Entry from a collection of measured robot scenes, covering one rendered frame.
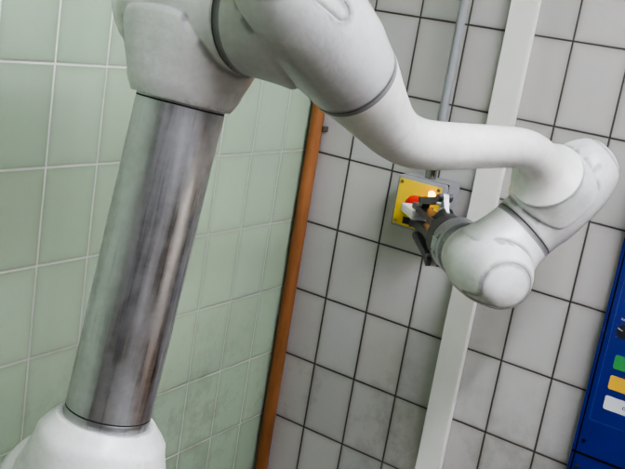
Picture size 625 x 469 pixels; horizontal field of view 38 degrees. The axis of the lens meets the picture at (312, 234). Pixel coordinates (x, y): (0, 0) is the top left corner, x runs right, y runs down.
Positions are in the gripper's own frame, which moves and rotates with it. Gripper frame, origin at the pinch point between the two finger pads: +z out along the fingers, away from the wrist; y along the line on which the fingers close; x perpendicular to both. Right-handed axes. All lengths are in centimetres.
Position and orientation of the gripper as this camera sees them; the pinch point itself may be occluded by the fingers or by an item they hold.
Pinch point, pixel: (414, 211)
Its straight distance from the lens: 163.8
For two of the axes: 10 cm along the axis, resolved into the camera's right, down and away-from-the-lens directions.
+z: -2.1, -2.7, 9.4
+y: -1.6, 9.6, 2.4
